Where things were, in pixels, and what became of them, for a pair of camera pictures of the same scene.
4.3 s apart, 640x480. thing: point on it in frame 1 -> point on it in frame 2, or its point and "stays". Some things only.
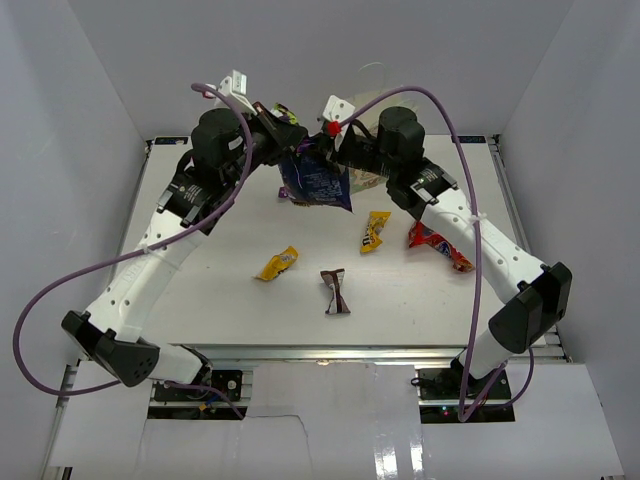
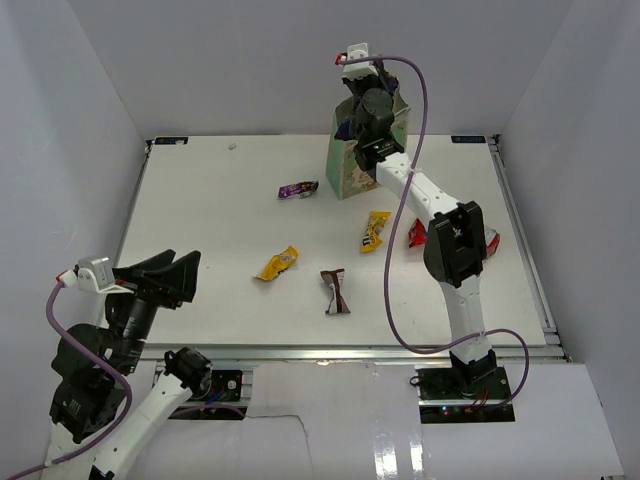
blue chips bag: [309, 176] -> [349, 128]
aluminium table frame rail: [362, 353] stays
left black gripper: [283, 135] -> [179, 276]
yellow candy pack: [279, 263] stays
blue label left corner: [169, 140] stays
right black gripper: [321, 147] -> [356, 83]
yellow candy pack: [372, 238] stays
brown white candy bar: [334, 279] stays
